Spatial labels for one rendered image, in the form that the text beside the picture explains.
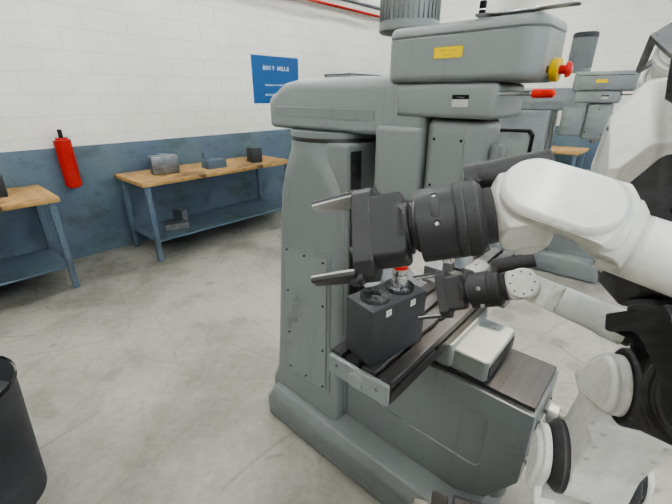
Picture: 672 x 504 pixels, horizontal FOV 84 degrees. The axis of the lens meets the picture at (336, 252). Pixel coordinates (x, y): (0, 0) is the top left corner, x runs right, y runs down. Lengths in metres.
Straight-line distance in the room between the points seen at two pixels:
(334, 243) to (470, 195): 1.15
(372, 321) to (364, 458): 1.00
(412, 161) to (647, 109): 0.79
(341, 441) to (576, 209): 1.73
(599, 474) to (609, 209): 0.62
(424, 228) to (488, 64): 0.84
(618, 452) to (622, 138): 0.52
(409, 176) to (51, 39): 4.14
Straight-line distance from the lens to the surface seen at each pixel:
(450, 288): 0.97
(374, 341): 1.10
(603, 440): 0.84
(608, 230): 0.41
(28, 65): 4.85
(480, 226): 0.42
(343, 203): 0.50
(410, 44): 1.33
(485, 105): 1.21
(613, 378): 0.66
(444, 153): 1.29
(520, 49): 1.18
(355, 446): 1.95
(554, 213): 0.41
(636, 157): 0.65
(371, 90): 1.43
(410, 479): 1.87
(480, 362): 1.44
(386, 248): 0.43
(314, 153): 1.53
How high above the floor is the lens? 1.70
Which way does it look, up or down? 23 degrees down
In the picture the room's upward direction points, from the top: straight up
